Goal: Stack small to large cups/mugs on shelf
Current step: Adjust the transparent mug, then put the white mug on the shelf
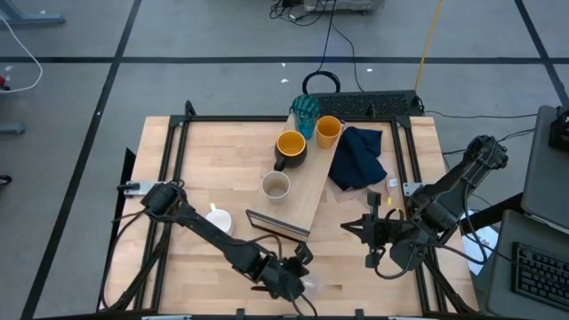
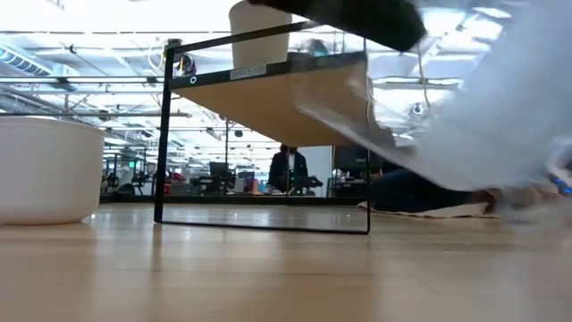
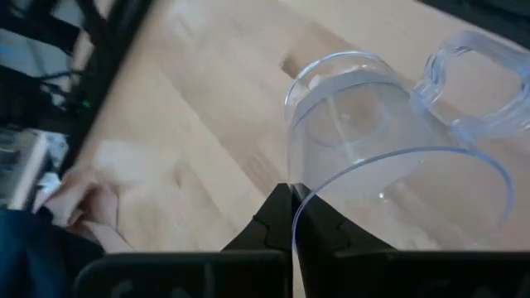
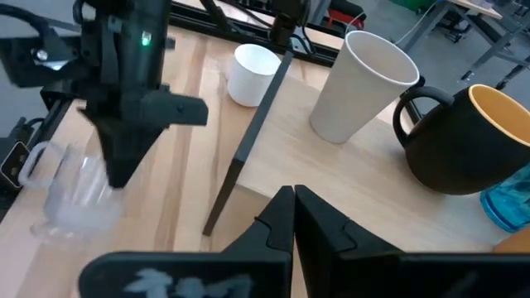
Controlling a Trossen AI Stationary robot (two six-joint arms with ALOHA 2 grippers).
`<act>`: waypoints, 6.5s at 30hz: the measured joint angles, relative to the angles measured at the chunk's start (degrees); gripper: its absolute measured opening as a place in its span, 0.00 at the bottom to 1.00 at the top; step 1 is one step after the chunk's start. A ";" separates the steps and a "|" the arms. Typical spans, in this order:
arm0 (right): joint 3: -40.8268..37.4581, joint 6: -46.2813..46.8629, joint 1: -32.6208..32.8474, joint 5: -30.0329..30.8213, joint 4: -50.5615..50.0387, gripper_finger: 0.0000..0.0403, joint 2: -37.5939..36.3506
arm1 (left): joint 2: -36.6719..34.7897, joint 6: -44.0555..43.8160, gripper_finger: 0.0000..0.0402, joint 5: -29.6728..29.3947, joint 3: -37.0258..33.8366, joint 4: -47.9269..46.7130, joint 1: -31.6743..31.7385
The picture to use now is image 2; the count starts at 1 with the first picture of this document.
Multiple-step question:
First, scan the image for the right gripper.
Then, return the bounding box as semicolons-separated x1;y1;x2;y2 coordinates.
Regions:
248;0;428;53

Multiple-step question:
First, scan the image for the wooden shelf with black frame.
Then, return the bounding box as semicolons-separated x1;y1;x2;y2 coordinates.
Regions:
154;20;372;236

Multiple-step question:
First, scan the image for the person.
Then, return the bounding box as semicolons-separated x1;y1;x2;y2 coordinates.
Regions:
267;143;309;196

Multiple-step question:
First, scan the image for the navy blue cloth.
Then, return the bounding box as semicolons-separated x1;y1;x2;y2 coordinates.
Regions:
370;167;475;214

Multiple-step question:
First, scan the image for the cluttered background desk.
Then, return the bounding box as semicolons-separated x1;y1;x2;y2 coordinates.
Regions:
189;160;251;196

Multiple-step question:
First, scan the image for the cream tapered cup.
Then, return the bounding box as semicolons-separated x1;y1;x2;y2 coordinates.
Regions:
228;0;294;69

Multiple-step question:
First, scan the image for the black background cabinet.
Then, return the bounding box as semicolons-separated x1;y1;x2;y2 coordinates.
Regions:
334;145;372;198

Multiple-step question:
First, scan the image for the clear plastic measuring cup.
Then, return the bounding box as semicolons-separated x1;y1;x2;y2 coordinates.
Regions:
294;0;572;216

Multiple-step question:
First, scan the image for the white mug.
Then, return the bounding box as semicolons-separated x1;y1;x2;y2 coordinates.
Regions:
0;115;107;226

